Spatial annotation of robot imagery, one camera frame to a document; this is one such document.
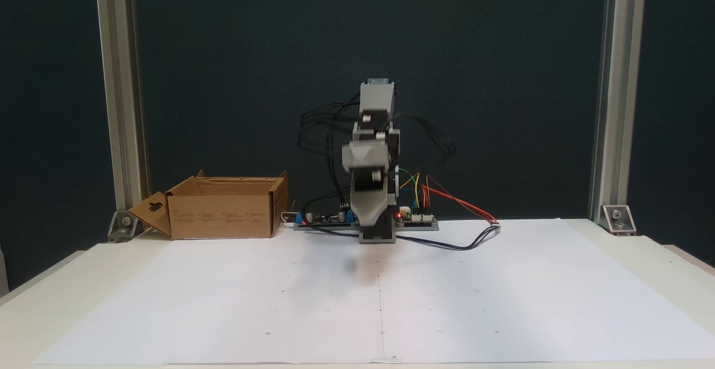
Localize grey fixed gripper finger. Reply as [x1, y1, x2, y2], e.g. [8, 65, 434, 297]
[350, 189, 392, 228]

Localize blue power circuit board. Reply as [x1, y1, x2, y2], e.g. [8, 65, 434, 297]
[295, 204, 359, 228]

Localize brown cardboard box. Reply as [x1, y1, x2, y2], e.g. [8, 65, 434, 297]
[127, 170, 290, 241]

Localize white paper sheet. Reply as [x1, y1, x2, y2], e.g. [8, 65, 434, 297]
[36, 218, 715, 365]

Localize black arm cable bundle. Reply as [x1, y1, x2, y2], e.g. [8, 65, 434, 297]
[391, 111, 456, 170]
[299, 93, 364, 227]

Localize grey base plate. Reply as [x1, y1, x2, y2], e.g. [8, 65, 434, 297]
[293, 221, 439, 232]

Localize circuit board with jumper wires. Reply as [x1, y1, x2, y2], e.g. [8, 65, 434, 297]
[395, 206, 437, 225]

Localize yellow green blue jumper wires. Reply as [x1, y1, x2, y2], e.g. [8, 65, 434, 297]
[399, 171, 433, 213]

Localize black cable with white connector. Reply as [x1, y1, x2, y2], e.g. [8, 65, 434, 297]
[304, 221, 501, 251]

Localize orange and red wires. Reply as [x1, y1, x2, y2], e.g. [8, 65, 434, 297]
[422, 176, 499, 224]

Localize metal corner bracket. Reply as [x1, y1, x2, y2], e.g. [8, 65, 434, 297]
[107, 210, 139, 243]
[600, 204, 637, 236]

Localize aluminium frame post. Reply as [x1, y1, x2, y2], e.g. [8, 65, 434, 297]
[94, 0, 150, 222]
[588, 0, 649, 224]

